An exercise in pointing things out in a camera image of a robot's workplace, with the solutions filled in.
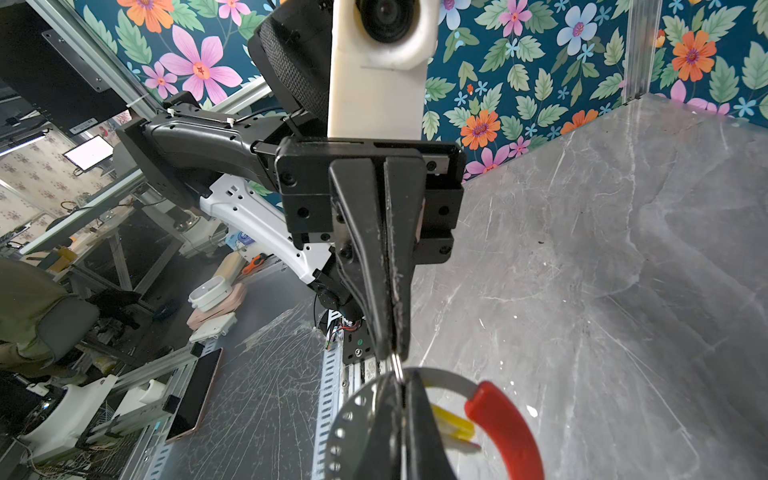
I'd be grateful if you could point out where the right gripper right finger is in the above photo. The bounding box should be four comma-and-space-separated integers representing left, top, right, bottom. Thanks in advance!
404, 369, 456, 479

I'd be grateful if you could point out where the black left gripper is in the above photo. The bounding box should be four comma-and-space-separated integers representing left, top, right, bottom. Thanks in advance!
275, 137, 467, 360

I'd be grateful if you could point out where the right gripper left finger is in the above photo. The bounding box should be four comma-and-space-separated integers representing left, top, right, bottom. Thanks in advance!
352, 373, 403, 479

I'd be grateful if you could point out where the silver keyring with red grip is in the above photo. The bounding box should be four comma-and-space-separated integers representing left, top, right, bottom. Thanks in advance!
323, 367, 545, 479

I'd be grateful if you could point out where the yellow key tag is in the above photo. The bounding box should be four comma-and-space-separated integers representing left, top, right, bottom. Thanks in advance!
431, 404, 482, 454

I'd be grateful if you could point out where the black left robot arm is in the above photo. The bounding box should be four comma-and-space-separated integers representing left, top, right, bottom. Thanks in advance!
119, 1, 466, 360

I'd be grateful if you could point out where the dark smartphone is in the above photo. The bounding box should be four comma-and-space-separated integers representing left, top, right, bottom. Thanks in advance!
166, 348, 223, 443

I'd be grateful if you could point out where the pink flat box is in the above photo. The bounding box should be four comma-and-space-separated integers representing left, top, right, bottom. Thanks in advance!
186, 283, 247, 331

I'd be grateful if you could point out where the white vented cable duct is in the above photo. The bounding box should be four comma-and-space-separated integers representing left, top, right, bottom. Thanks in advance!
155, 336, 340, 479

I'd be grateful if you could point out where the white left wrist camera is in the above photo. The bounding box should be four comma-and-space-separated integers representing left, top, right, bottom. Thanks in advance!
327, 1, 441, 140

